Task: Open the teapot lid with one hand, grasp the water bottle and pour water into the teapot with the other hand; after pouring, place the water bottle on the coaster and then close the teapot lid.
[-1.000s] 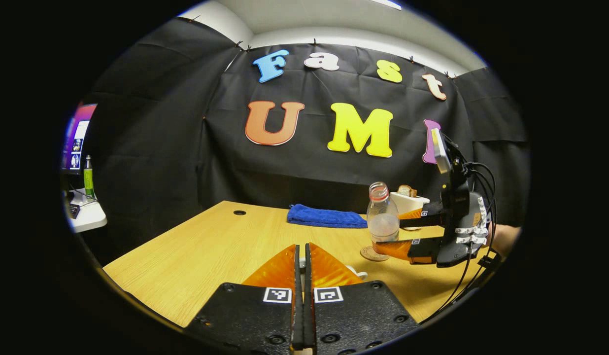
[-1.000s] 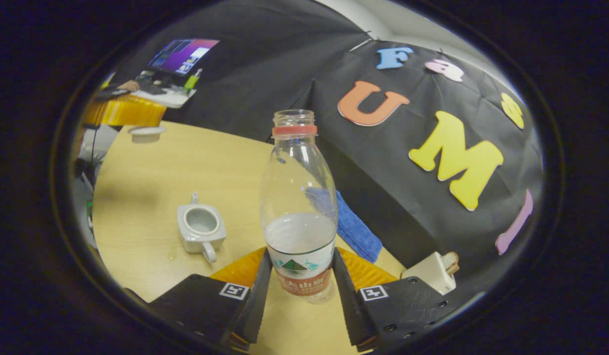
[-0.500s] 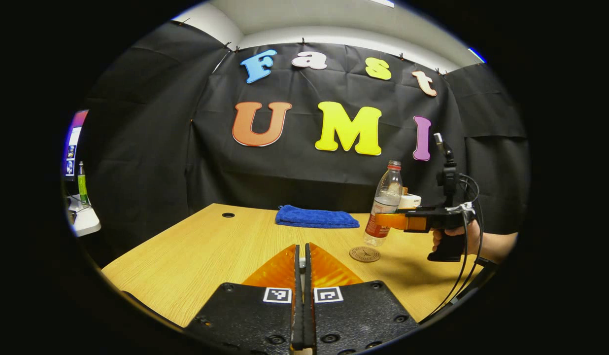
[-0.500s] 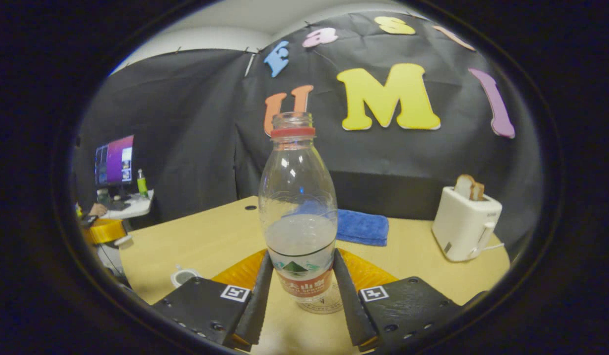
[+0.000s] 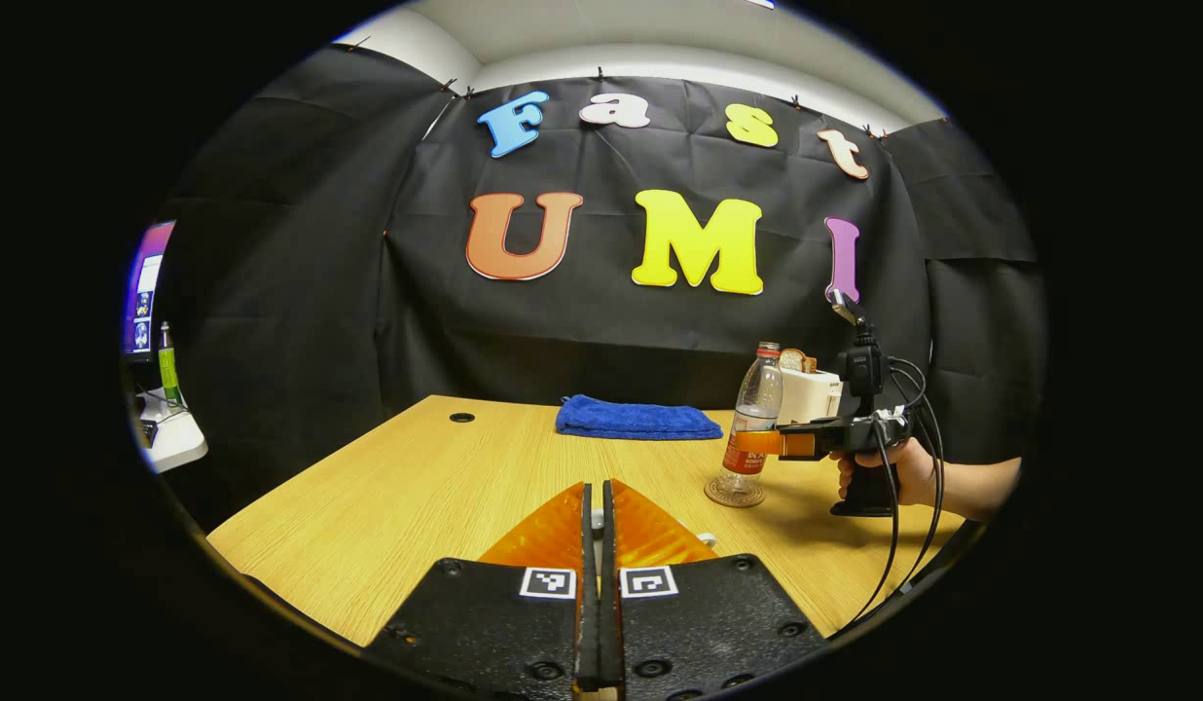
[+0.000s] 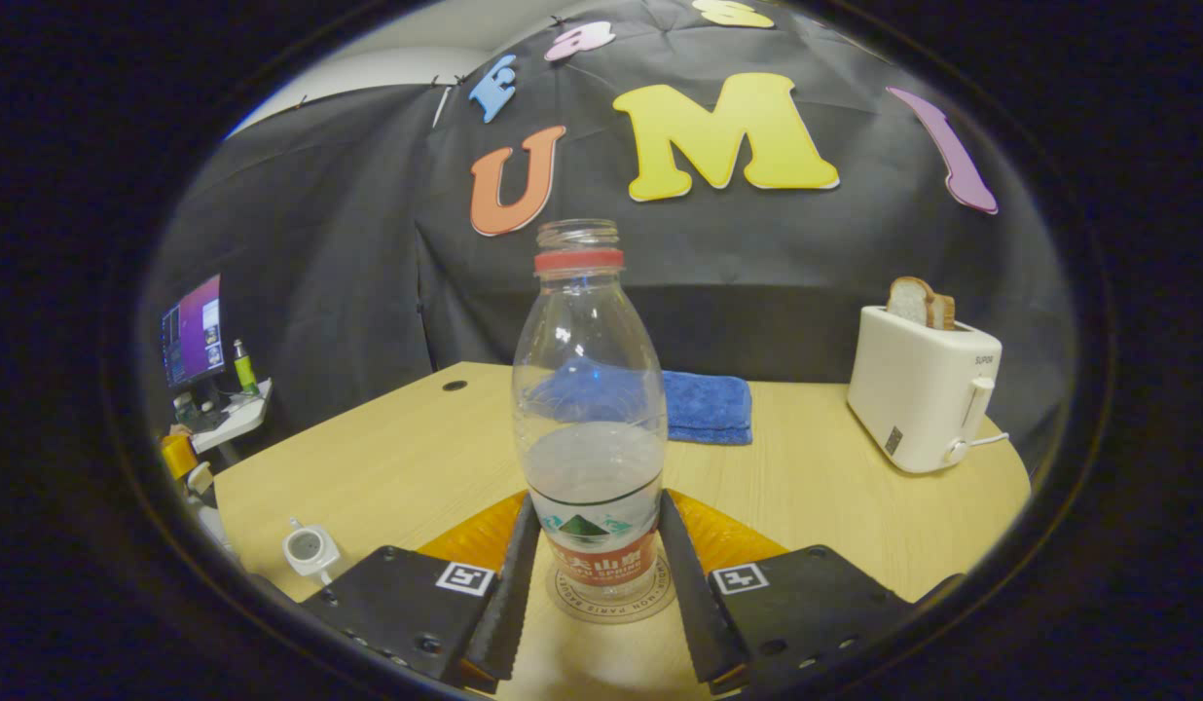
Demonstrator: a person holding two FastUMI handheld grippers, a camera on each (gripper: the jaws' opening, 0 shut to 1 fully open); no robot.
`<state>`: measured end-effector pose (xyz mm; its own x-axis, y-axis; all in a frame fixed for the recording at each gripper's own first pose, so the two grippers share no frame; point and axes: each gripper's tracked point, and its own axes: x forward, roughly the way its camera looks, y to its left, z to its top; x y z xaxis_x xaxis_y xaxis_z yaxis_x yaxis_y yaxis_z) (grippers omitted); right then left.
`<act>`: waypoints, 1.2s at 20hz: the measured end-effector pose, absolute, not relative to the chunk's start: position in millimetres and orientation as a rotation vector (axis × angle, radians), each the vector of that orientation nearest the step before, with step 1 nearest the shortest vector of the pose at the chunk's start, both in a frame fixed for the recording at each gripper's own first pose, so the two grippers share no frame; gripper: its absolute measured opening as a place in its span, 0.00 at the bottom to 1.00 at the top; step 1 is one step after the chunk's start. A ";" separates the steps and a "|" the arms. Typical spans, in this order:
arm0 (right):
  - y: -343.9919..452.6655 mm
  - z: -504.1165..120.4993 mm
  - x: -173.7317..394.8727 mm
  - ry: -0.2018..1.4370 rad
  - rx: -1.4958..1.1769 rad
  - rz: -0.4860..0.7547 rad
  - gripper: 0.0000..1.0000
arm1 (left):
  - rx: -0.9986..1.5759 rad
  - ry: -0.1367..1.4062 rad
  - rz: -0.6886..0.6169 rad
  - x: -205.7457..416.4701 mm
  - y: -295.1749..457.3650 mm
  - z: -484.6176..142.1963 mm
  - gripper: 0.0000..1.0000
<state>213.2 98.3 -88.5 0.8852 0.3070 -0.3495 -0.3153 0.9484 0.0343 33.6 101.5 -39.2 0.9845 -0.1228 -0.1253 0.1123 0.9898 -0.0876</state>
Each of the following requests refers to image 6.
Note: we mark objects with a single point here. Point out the computer monitor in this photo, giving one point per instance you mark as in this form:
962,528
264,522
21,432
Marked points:
198,331

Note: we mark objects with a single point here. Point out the white toaster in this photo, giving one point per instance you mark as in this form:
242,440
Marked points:
913,389

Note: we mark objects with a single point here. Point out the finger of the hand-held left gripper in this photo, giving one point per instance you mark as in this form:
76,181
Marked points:
178,456

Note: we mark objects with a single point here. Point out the white teacup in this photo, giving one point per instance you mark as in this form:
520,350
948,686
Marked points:
309,553

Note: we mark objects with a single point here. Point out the green bottle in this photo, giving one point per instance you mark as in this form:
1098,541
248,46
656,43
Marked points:
244,370

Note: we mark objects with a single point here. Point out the toast slice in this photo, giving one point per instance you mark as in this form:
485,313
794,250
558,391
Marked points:
908,302
944,312

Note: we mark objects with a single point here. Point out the folded blue towel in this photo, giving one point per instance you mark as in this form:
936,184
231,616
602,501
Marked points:
709,409

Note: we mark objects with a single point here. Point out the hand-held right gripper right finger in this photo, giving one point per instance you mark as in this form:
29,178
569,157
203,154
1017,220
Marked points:
694,613

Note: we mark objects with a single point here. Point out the black backdrop cloth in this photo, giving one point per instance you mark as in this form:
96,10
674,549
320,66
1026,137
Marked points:
368,243

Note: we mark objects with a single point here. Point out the white side table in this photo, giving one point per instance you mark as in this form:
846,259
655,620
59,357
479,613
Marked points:
236,419

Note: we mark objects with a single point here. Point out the round beige coaster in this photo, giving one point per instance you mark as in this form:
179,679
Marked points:
611,611

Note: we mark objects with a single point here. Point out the clear plastic water bottle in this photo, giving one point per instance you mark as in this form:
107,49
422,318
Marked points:
587,389

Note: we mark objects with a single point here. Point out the white teacup lid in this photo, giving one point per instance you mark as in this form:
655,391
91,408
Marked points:
200,478

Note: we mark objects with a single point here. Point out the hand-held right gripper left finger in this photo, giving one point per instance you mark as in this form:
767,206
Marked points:
509,613

